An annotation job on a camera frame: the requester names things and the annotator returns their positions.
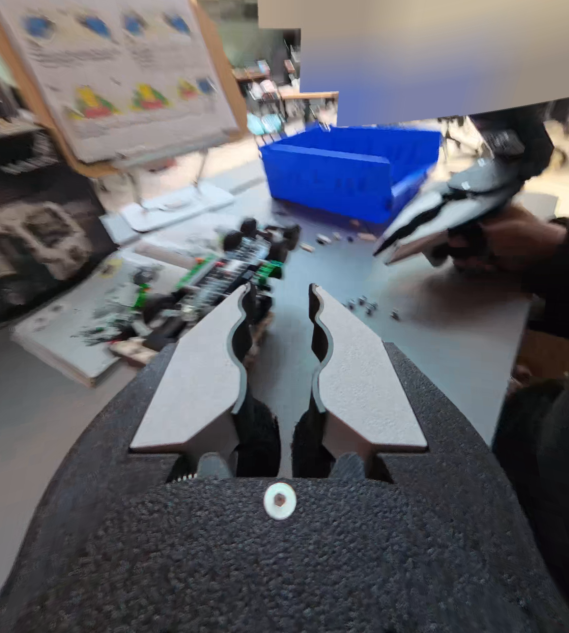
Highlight printed instruction sheet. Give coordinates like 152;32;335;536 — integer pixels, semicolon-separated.
0;0;238;164

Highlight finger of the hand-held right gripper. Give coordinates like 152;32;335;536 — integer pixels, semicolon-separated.
373;159;518;255
385;228;452;266

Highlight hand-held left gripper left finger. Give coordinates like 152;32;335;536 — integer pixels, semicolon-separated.
129;283;256;461

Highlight lego truck model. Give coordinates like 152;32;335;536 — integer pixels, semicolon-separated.
109;218;302;369

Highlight black lego set box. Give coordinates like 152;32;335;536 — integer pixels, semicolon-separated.
0;126;117;342

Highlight white document stand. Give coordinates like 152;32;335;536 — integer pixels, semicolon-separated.
0;0;248;233

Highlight long wooden table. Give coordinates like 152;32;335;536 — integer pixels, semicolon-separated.
277;90;339;124

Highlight person's right hand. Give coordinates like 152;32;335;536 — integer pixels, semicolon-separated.
450;205;568;274

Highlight open lego instruction booklet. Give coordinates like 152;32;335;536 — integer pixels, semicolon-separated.
12;242;201;387

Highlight person's dark clothing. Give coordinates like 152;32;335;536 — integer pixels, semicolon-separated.
492;321;569;633

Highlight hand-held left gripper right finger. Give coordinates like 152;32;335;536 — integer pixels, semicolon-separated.
308;283;429;461

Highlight blue plastic bin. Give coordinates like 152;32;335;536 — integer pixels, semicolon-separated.
259;124;442;224

